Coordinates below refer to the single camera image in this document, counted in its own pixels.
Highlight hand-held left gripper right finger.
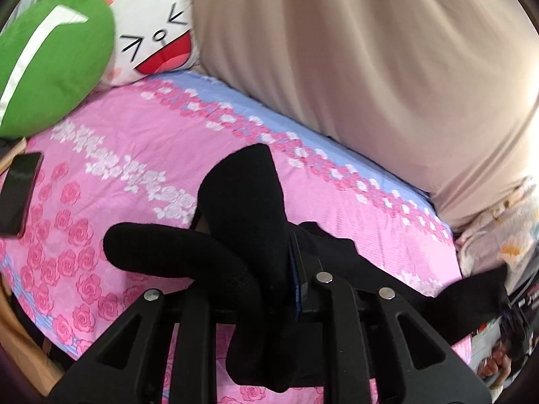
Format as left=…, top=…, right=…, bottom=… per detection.
left=290, top=236, right=493, bottom=404

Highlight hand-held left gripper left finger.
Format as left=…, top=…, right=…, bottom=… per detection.
left=51, top=287, right=211, bottom=404

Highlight black pants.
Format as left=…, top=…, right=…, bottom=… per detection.
left=102, top=143, right=510, bottom=396

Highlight person's right hand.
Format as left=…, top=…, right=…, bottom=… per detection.
left=479, top=341, right=518, bottom=388

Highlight light floral blanket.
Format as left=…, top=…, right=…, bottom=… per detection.
left=457, top=174, right=539, bottom=293

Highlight pink rose bedsheet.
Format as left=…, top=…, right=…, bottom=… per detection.
left=0, top=71, right=472, bottom=404

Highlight beige cloth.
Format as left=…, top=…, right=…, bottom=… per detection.
left=191, top=0, right=539, bottom=230

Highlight black smartphone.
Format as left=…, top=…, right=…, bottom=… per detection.
left=0, top=151, right=45, bottom=238

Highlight cartoon face pillow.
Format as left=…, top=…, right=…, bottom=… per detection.
left=73, top=0, right=198, bottom=87

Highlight green plush pillow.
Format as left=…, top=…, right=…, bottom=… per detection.
left=0, top=0, right=116, bottom=139

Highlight wooden bed frame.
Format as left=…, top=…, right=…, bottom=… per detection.
left=0, top=275, right=64, bottom=388

